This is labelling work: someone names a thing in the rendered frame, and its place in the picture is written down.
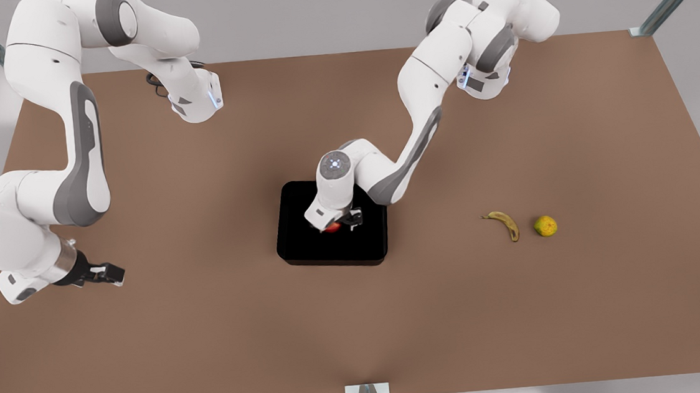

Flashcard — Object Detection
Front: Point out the yellow spotted banana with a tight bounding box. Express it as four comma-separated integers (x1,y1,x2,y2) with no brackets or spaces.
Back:
480,209,521,245

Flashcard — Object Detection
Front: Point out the black cable loop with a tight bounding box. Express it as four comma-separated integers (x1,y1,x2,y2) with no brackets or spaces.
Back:
144,59,209,100

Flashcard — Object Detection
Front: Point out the black square tray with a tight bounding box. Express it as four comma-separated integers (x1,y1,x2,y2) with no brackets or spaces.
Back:
271,174,392,274

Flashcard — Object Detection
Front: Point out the yellow green round fruit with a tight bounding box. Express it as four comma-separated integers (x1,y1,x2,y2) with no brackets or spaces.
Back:
533,215,559,238

